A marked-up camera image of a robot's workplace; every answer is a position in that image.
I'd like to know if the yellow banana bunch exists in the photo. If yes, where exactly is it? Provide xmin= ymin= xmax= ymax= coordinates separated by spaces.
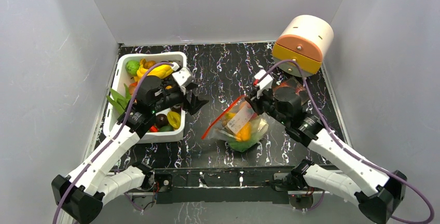
xmin=134 ymin=59 xmax=174 ymax=82

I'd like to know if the round drawer cabinet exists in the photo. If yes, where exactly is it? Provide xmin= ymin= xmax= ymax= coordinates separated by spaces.
xmin=272 ymin=15 xmax=334 ymax=77

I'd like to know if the green lettuce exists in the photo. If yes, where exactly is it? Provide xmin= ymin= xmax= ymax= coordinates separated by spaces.
xmin=226 ymin=125 xmax=268 ymax=152

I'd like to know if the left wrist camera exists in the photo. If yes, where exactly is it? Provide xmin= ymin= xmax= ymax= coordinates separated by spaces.
xmin=172 ymin=67 xmax=194 ymax=95

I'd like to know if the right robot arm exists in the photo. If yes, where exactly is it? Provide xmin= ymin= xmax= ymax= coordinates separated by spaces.
xmin=245 ymin=87 xmax=407 ymax=223

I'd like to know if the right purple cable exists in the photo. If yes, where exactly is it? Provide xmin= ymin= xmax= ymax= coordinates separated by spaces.
xmin=253 ymin=59 xmax=435 ymax=224

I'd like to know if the green leaf vegetable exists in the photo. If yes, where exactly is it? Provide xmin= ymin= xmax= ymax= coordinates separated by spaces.
xmin=106 ymin=84 xmax=132 ymax=115

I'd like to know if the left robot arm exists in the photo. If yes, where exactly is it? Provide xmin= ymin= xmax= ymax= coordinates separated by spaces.
xmin=51 ymin=71 xmax=208 ymax=223

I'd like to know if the green lime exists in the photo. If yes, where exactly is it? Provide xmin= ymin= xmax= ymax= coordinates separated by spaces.
xmin=125 ymin=60 xmax=140 ymax=76

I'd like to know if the white food bin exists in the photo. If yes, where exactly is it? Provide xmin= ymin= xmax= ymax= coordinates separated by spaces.
xmin=103 ymin=51 xmax=187 ymax=144

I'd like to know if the dark red plum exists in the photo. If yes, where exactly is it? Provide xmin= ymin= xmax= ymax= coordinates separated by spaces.
xmin=155 ymin=114 xmax=169 ymax=129

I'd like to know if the purple cable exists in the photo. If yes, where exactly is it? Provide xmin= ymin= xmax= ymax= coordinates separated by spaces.
xmin=253 ymin=59 xmax=435 ymax=224
xmin=52 ymin=61 xmax=180 ymax=224

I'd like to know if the brown kiwi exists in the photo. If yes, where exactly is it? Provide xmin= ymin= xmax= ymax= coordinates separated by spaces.
xmin=143 ymin=60 xmax=156 ymax=69

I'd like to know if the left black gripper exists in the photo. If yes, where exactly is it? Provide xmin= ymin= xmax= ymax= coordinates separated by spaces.
xmin=152 ymin=82 xmax=209 ymax=114

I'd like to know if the single yellow banana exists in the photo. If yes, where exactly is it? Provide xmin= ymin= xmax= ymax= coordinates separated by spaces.
xmin=222 ymin=112 xmax=236 ymax=121

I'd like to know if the clear zip top bag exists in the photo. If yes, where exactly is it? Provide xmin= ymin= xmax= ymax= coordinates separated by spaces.
xmin=201 ymin=95 xmax=269 ymax=148

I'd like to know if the orange bell pepper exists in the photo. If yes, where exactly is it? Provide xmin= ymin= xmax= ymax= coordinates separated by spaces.
xmin=236 ymin=122 xmax=252 ymax=142

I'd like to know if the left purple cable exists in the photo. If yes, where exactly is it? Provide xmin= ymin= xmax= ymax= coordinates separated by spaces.
xmin=52 ymin=61 xmax=180 ymax=224

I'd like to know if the mango slice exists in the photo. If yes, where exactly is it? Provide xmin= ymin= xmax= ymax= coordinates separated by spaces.
xmin=167 ymin=111 xmax=181 ymax=130

